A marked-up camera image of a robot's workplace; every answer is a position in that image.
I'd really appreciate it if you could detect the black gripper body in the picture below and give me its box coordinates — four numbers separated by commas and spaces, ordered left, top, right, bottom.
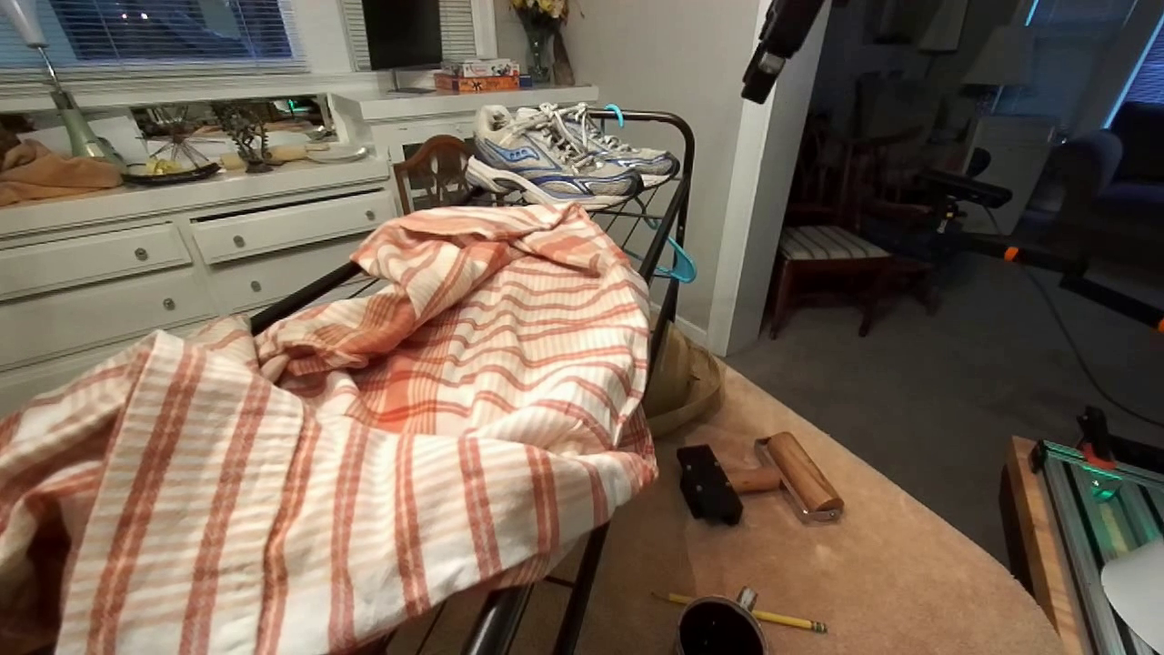
743, 0, 827, 104

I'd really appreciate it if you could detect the white blue sneaker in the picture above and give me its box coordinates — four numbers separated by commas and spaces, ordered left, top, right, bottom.
472, 104, 641, 195
548, 101, 680, 178

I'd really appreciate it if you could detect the wooden roller with black handle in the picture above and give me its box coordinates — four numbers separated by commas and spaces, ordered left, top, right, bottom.
675, 432, 842, 525

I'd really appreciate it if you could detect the dark wooden chair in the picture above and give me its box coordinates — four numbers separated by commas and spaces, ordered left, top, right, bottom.
767, 112, 936, 336

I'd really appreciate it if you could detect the black metal shoe rack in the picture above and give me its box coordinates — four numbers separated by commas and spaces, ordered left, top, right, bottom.
246, 104, 703, 655

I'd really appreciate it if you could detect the dark vase with flowers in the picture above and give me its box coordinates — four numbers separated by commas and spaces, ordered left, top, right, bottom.
510, 0, 571, 86

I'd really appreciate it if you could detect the teal plastic hanger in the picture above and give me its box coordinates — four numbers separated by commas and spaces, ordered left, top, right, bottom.
594, 101, 698, 283

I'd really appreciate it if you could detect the orange box on shelf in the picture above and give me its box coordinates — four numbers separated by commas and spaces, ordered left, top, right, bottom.
454, 58, 523, 93

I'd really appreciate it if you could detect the tan straw hat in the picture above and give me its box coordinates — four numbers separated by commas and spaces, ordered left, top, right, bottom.
645, 326, 723, 438

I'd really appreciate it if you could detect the wooden chair back carved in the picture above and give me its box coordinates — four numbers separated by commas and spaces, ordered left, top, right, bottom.
392, 135, 479, 211

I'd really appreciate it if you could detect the orange striped white shirt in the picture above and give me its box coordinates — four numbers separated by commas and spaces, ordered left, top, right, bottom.
0, 203, 653, 655

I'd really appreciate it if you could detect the yellow pencil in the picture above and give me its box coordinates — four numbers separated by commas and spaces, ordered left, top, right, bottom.
663, 593, 828, 632

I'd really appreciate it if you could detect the black cup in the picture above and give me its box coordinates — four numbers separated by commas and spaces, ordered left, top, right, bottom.
675, 588, 763, 655

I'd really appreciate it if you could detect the white dresser with drawers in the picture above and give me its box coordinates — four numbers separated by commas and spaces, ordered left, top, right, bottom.
0, 86, 594, 411

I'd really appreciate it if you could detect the silver lamp base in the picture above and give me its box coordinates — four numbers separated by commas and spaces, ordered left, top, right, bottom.
0, 0, 123, 165

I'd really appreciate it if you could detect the brown cloth on dresser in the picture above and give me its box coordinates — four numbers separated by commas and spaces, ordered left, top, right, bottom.
0, 143, 118, 207

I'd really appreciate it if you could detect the green lit robot base rail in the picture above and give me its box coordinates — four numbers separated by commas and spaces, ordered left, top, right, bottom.
1030, 406, 1164, 655

